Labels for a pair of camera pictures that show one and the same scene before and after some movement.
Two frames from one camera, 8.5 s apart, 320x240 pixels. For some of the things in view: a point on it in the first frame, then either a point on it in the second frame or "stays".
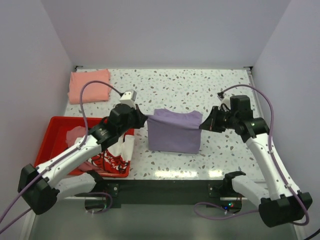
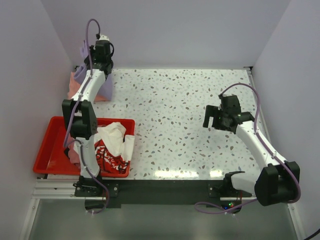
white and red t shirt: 116,158 stays
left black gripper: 140,117 to 92,50
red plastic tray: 54,139 stays
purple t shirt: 171,132 to 106,89
